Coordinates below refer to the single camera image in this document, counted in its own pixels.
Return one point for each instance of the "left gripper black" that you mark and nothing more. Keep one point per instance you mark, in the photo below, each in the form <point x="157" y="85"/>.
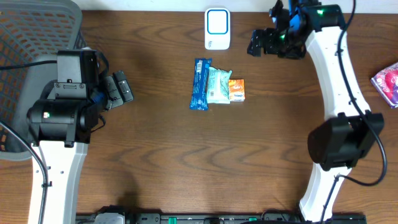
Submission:
<point x="109" y="93"/>

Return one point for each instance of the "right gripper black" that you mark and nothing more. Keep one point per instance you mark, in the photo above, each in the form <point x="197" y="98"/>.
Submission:
<point x="270" y="33"/>

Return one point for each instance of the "small orange box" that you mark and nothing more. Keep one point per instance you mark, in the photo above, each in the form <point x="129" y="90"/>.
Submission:
<point x="236" y="90"/>

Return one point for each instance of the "teal wet wipes packet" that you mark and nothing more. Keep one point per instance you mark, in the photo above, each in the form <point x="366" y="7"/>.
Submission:
<point x="218" y="89"/>

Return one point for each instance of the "blue Oreo cookie packet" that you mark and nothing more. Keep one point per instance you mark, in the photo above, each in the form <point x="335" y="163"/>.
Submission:
<point x="198" y="99"/>

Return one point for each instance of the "red purple snack packet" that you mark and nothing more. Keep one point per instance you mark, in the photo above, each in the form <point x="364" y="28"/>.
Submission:
<point x="385" y="82"/>

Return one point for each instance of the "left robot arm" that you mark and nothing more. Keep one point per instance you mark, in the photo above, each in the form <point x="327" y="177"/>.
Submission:
<point x="62" y="129"/>

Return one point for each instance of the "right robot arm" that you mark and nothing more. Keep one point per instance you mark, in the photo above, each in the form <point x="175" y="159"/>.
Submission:
<point x="350" y="128"/>

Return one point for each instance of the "grey plastic mesh basket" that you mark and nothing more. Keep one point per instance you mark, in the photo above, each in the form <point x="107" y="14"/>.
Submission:
<point x="32" y="31"/>

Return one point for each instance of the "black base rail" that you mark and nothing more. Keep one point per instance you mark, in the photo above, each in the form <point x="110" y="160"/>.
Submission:
<point x="155" y="218"/>

